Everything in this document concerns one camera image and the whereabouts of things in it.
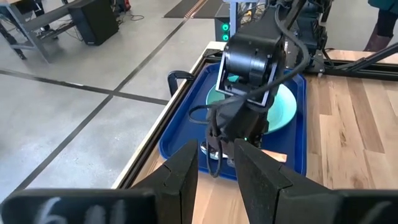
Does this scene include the teal round plate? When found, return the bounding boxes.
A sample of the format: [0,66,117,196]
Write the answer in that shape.
[205,81,298,135]

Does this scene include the black box green lights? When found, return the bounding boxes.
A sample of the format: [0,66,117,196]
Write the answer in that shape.
[213,17,233,43]

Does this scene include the blue plastic tray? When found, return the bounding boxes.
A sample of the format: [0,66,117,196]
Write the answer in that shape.
[158,62,308,183]

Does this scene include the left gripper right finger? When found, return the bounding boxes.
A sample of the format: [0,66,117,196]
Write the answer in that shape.
[233,138,343,224]

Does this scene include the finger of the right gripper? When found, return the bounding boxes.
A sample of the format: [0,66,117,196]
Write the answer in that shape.
[206,136,221,151]
[222,141,236,156]

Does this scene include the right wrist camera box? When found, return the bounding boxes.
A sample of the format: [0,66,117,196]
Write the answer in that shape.
[214,96,270,134]

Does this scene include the dark floor mat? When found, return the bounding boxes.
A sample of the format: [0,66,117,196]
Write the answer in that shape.
[163,0,233,19]

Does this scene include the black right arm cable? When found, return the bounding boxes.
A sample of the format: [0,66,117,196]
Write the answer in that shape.
[188,4,312,179]

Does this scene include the black floor cable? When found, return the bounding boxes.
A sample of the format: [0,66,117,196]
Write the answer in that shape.
[116,11,146,23]

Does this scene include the black computer tower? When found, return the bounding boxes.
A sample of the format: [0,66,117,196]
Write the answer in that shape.
[68,0,119,47]

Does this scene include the grey metal table frame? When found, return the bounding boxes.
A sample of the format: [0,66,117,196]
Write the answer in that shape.
[228,0,249,29]

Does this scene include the black table clamp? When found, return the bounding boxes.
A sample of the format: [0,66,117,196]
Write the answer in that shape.
[167,70,196,98]

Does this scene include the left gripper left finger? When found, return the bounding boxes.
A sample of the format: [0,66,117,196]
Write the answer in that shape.
[130,139,200,224]

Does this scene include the grey metal workbench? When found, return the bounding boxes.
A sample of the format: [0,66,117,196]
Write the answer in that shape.
[0,0,94,65]

